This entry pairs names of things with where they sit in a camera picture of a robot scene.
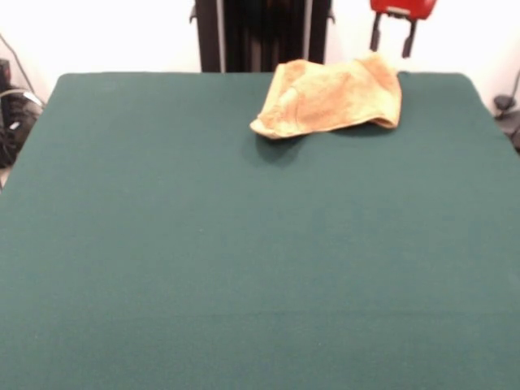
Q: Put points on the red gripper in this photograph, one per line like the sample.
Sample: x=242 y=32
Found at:
x=422 y=7

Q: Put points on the yellow-orange terry towel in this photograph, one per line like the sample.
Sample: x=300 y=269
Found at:
x=325 y=97

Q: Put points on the dark wheeled stand base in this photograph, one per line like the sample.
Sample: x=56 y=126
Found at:
x=16 y=122
x=510 y=118

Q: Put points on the dark green table cloth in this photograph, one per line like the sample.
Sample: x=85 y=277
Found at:
x=203 y=264

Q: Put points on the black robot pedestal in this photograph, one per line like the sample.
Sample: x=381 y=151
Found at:
x=264 y=36

